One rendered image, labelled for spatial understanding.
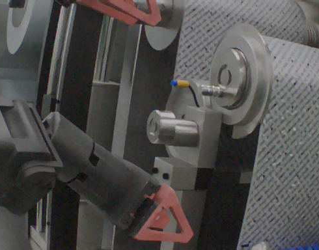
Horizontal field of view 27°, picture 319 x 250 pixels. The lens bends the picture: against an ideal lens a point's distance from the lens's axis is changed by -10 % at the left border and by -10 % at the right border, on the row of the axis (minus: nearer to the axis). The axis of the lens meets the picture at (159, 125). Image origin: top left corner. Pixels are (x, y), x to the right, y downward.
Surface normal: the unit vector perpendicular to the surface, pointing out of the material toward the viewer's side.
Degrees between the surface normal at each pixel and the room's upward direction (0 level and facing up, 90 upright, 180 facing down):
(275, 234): 90
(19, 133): 48
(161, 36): 90
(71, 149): 83
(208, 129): 90
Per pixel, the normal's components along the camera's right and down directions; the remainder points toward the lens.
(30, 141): 0.65, -0.61
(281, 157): 0.43, 0.17
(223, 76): -0.89, -0.07
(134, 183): -0.70, -0.55
